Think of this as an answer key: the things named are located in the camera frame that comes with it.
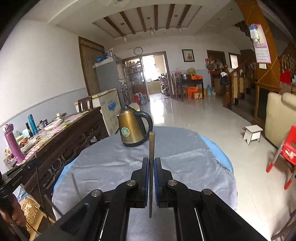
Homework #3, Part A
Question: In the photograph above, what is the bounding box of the white bowl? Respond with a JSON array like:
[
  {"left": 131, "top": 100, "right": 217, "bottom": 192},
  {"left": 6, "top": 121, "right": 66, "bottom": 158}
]
[{"left": 44, "top": 119, "right": 64, "bottom": 131}]

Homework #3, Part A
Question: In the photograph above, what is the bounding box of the framed wall picture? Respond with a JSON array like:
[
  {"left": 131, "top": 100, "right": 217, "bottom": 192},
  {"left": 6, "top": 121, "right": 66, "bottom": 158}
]
[{"left": 182, "top": 49, "right": 195, "bottom": 62}]

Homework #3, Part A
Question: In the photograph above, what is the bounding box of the round wall clock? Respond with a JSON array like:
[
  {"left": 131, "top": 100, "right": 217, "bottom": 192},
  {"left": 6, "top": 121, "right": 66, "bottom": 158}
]
[{"left": 133, "top": 47, "right": 144, "bottom": 56}]

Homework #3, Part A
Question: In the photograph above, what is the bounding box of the person's left hand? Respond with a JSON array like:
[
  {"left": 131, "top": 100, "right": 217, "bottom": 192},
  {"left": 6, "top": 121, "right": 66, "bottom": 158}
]
[{"left": 1, "top": 194, "right": 27, "bottom": 226}]

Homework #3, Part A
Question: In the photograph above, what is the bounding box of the red plastic child chair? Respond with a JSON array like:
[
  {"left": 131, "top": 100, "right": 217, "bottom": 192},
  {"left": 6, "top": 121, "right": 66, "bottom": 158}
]
[{"left": 266, "top": 126, "right": 296, "bottom": 190}]

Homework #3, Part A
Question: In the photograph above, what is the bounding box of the purple thermos bottle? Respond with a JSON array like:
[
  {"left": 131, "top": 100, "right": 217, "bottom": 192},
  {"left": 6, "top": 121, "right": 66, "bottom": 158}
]
[{"left": 3, "top": 123, "right": 25, "bottom": 164}]

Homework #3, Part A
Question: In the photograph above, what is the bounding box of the gold glitter bag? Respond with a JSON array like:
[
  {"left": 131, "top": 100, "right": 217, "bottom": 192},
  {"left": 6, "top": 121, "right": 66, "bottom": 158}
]
[{"left": 20, "top": 196, "right": 40, "bottom": 232}]

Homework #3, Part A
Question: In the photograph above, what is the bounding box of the wooden staircase railing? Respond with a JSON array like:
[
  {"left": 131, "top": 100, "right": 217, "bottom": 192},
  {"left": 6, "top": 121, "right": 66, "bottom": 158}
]
[{"left": 223, "top": 56, "right": 257, "bottom": 109}]

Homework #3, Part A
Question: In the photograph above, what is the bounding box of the metal pot with lid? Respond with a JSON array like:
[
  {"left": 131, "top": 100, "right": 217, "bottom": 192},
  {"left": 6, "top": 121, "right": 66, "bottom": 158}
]
[{"left": 52, "top": 113, "right": 67, "bottom": 121}]

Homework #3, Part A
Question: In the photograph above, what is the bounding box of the orange box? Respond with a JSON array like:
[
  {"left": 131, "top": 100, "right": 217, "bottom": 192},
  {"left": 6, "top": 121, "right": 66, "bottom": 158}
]
[{"left": 190, "top": 75, "right": 203, "bottom": 80}]

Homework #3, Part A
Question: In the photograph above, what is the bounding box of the gold electric kettle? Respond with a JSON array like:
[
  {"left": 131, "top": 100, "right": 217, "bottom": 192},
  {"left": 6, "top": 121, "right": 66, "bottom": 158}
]
[{"left": 117, "top": 105, "right": 154, "bottom": 147}]

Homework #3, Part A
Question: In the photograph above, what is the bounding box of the teal thermos bottle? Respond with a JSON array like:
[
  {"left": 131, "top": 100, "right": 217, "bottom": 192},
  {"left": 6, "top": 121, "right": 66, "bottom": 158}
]
[{"left": 28, "top": 114, "right": 38, "bottom": 135}]

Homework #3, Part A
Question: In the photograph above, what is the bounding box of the wall calendar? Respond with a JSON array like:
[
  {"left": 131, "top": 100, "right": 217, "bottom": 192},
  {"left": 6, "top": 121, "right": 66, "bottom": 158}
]
[{"left": 249, "top": 24, "right": 271, "bottom": 64}]

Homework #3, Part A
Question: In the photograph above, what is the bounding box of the blue water jug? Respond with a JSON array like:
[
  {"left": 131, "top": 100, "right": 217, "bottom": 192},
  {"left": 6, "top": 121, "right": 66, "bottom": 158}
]
[{"left": 206, "top": 85, "right": 212, "bottom": 96}]

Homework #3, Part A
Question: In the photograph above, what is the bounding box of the beige sofa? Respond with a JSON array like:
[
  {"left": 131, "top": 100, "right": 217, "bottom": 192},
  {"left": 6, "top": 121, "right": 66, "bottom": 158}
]
[{"left": 264, "top": 92, "right": 296, "bottom": 147}]

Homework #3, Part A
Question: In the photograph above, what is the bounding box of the dark chopstick one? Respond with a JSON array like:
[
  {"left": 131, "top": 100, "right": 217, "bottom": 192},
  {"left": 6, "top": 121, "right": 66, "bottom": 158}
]
[{"left": 149, "top": 132, "right": 155, "bottom": 218}]

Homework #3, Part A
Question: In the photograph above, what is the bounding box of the small white stool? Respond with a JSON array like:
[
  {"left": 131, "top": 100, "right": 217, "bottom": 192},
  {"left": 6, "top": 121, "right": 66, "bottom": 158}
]
[{"left": 243, "top": 125, "right": 263, "bottom": 145}]

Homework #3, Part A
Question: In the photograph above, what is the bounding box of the dark wooden sideboard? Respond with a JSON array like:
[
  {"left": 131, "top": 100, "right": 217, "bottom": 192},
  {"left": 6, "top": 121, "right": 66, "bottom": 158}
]
[{"left": 12, "top": 107, "right": 109, "bottom": 220}]

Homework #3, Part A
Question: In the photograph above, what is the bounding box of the wooden chair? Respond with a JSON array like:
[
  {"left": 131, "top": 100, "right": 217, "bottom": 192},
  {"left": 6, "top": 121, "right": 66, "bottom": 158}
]
[{"left": 78, "top": 96, "right": 93, "bottom": 112}]

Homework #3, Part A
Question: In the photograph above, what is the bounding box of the grey refrigerator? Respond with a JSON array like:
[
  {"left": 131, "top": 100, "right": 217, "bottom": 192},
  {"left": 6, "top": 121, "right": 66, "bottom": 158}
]
[{"left": 93, "top": 56, "right": 127, "bottom": 107}]

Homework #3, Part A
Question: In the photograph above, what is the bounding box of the dark wooden side table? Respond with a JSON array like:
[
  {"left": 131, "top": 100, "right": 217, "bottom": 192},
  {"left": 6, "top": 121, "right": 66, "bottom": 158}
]
[{"left": 180, "top": 79, "right": 205, "bottom": 99}]

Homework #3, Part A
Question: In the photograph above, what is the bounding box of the white chest freezer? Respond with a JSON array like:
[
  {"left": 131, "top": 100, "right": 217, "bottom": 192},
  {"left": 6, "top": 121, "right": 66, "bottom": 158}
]
[{"left": 74, "top": 88, "right": 123, "bottom": 136}]

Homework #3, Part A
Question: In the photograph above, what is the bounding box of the grey tablecloth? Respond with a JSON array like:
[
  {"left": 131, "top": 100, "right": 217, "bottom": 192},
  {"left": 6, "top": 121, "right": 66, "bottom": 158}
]
[{"left": 52, "top": 126, "right": 238, "bottom": 241}]

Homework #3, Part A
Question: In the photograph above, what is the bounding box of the blue round table cover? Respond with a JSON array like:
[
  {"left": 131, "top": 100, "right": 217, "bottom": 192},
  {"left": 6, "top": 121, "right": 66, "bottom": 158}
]
[{"left": 53, "top": 136, "right": 234, "bottom": 191}]

